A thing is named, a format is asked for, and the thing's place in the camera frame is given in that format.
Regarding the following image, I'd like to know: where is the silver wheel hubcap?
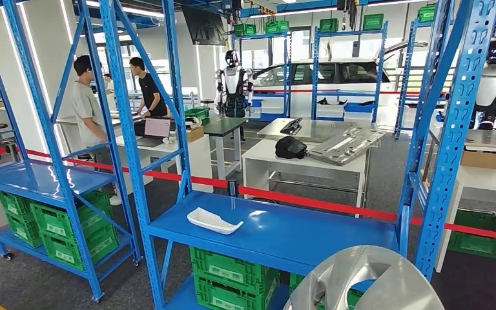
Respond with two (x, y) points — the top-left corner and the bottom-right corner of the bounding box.
(283, 245), (446, 310)

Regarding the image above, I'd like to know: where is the black grille part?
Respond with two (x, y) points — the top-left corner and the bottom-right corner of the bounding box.
(279, 118), (304, 136)

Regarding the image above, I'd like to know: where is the white plastic trim part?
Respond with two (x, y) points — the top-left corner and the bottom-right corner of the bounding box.
(186, 207), (245, 236)

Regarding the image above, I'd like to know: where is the blue steel shelf rack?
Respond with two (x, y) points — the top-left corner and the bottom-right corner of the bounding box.
(98, 0), (496, 310)
(0, 0), (143, 303)
(232, 30), (293, 123)
(393, 3), (446, 140)
(311, 21), (389, 125)

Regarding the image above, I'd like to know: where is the white table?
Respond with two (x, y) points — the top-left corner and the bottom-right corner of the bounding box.
(242, 138), (367, 211)

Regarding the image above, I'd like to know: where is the dark green top table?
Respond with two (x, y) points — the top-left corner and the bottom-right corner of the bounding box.
(201, 116), (249, 181)

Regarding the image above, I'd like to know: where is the white cabinet desk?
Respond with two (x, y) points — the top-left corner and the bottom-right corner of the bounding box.
(434, 160), (496, 274)
(115, 134), (214, 194)

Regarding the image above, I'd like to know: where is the cardboard box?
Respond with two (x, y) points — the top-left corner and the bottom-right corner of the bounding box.
(185, 126), (205, 143)
(460, 147), (496, 171)

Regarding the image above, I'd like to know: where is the white car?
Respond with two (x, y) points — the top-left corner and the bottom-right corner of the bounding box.
(252, 40), (429, 121)

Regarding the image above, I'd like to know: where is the white black humanoid robot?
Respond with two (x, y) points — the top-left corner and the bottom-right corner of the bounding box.
(214, 50), (255, 119)
(470, 35), (496, 131)

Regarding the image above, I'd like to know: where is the white storage bin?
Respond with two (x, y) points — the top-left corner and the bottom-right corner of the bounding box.
(316, 104), (346, 119)
(344, 112), (375, 123)

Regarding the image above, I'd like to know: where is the laptop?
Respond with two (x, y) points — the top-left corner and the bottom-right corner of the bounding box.
(136, 118), (172, 149)

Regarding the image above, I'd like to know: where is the grey stamped metal panel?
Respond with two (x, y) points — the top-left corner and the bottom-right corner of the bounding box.
(307, 127), (388, 167)

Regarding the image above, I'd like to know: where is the blue storage bin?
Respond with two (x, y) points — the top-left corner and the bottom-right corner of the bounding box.
(344, 102), (375, 114)

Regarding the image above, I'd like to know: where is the black hanging monitor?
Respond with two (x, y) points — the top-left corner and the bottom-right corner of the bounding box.
(181, 5), (228, 47)

